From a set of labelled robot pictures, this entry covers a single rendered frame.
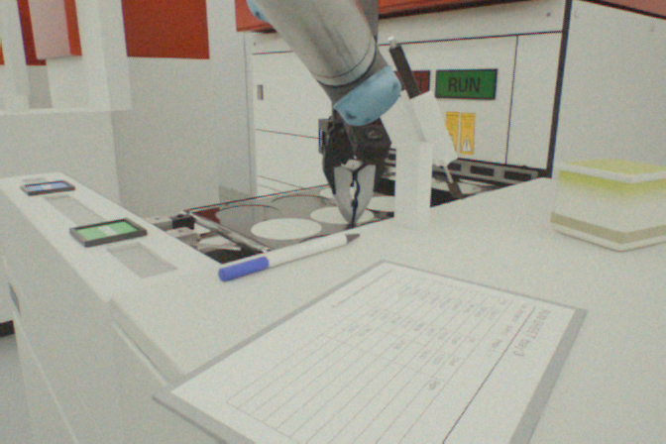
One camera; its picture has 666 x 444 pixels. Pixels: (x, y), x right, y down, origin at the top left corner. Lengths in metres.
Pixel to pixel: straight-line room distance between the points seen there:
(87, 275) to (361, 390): 0.26
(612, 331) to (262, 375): 0.20
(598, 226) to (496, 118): 0.38
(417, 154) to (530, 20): 0.39
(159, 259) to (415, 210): 0.24
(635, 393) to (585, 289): 0.12
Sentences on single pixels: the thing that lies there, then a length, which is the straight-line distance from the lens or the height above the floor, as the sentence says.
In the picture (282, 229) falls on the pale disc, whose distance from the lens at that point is 0.69.
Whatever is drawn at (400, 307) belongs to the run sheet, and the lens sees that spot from 0.31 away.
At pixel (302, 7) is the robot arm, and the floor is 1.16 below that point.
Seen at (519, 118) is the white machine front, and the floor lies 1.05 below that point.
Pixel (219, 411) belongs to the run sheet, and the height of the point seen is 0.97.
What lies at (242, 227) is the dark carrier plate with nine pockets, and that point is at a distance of 0.71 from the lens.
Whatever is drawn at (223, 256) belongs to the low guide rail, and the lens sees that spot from 0.79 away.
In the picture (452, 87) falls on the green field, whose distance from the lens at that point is 0.86.
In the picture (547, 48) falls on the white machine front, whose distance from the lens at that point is 0.79.
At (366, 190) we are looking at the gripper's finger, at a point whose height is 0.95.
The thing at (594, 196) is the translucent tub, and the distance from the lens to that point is 0.48.
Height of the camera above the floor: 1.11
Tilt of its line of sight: 14 degrees down
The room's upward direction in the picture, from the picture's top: straight up
